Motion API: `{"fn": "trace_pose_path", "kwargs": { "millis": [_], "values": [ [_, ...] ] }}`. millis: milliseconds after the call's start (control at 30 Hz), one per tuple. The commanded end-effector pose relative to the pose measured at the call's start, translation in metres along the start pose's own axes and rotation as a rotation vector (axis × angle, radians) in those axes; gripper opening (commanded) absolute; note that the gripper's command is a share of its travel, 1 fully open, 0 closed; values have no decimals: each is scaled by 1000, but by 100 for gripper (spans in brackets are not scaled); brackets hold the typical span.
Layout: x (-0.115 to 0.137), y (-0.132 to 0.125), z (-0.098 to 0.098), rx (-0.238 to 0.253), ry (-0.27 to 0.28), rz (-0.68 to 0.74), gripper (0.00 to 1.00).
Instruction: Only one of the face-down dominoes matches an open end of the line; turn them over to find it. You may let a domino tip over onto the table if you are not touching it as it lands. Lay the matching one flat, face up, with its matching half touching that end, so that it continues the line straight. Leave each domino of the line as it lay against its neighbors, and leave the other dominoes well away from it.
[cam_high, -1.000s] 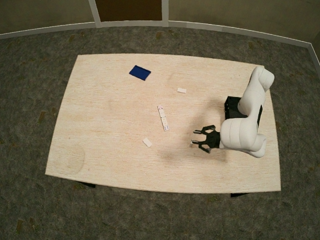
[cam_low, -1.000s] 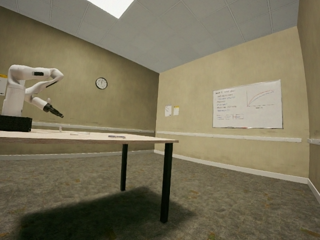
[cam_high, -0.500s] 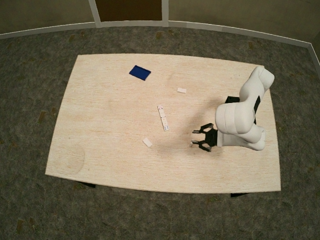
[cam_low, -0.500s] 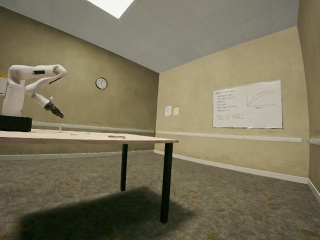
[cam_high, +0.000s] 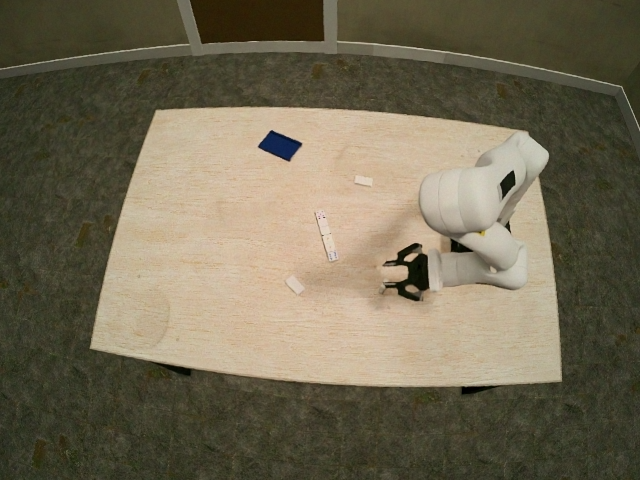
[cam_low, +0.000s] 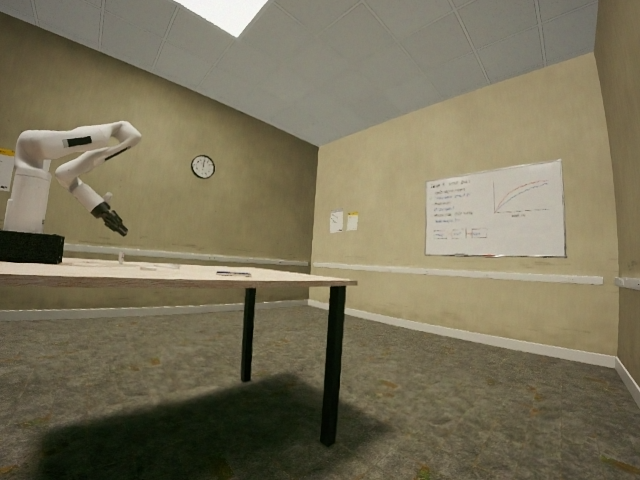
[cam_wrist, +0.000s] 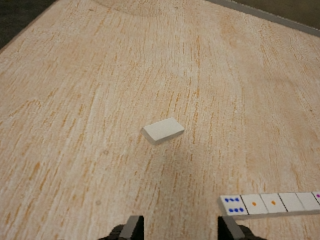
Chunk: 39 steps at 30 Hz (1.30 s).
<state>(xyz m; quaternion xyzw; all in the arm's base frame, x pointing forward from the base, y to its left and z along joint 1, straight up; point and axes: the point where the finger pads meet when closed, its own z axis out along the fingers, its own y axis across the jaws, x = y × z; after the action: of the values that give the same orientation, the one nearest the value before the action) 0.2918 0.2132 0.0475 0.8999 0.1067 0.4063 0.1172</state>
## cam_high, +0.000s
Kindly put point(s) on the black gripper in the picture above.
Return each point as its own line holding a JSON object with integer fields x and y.
{"x": 415, "y": 275}

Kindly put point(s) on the dark blue flat rectangle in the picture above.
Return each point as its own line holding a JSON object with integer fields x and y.
{"x": 280, "y": 145}

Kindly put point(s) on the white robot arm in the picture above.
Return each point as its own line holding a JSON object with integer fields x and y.
{"x": 457, "y": 203}

